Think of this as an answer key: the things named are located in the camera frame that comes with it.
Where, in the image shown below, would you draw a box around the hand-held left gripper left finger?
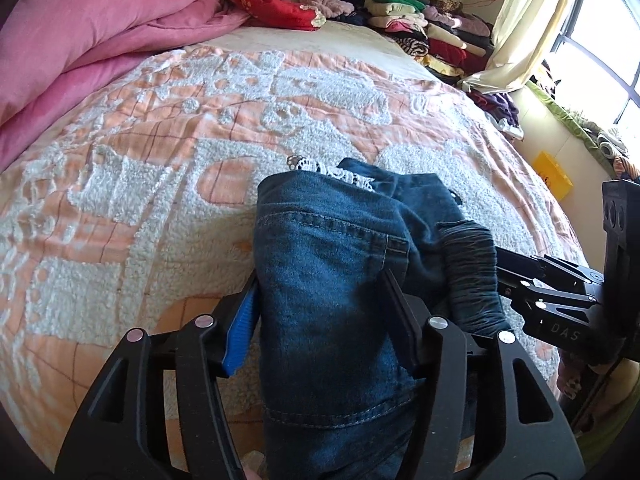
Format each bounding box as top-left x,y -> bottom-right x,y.
55,267 -> 261,480

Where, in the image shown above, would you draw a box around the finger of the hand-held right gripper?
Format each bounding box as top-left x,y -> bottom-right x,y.
492,247 -> 603,288
500,280 -> 598,318

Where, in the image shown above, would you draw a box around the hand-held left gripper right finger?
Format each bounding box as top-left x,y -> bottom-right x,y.
382,267 -> 586,480

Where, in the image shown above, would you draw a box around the blue denim pants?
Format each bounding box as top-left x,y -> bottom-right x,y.
252,156 -> 513,480

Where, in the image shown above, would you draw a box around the orange patterned cloth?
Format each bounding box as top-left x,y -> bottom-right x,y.
612,152 -> 640,180

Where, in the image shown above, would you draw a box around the yellow box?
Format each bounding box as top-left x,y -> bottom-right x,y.
532,151 -> 573,201

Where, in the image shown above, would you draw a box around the grey and white cloth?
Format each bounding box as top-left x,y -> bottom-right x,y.
592,127 -> 631,161

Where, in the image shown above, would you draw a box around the green windowsill mat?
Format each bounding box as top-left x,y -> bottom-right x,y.
525,80 -> 640,181

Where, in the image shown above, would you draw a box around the heap of purple clothes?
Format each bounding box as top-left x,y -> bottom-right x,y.
467,89 -> 525,141

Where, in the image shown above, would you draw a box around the peach and white printed blanket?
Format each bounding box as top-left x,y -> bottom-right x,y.
0,42 -> 591,471

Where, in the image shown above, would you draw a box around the cream curtain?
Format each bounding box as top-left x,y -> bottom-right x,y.
460,0 -> 586,95

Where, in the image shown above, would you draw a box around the pile of folded clothes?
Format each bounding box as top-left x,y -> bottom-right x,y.
345,0 -> 496,83

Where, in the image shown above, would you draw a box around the purple fluffy cloth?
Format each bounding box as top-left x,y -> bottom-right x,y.
300,0 -> 356,18

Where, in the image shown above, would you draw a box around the pink quilt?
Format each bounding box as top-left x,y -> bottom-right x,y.
0,0 -> 251,173

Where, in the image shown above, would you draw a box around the window with dark frame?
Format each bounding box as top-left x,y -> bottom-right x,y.
542,0 -> 640,131

